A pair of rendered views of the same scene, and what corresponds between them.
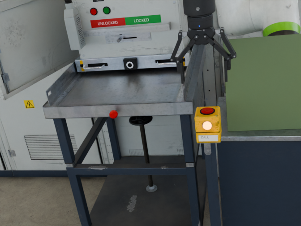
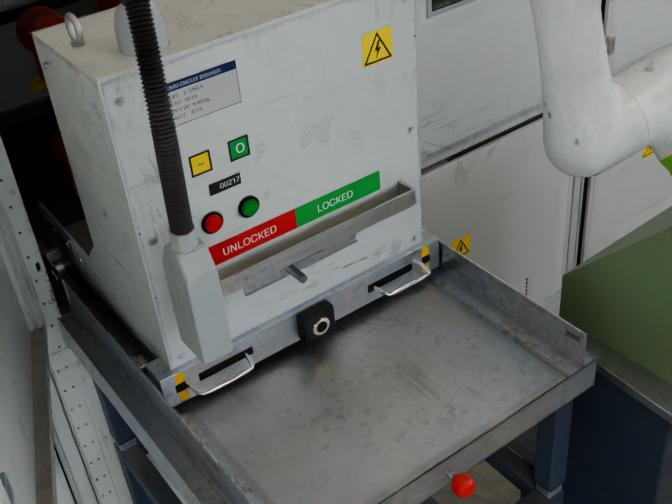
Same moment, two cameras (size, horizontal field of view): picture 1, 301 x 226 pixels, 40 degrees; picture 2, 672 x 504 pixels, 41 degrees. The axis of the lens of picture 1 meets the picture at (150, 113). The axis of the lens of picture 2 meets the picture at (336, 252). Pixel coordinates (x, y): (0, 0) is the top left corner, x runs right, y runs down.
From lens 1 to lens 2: 1.35 m
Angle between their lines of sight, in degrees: 41
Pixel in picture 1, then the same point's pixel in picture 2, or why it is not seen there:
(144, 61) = (344, 299)
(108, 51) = (250, 313)
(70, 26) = (207, 297)
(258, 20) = (658, 131)
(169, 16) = (399, 167)
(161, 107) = (541, 405)
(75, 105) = not seen: outside the picture
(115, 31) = (291, 256)
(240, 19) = (628, 138)
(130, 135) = not seen: hidden behind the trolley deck
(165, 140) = not seen: hidden behind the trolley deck
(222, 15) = (587, 139)
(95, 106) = (403, 490)
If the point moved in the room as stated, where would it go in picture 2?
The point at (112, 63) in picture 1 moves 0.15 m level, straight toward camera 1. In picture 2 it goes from (266, 341) to (344, 374)
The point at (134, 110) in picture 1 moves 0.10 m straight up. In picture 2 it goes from (487, 446) to (489, 397)
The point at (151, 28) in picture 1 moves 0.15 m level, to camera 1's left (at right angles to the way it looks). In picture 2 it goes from (377, 215) to (314, 264)
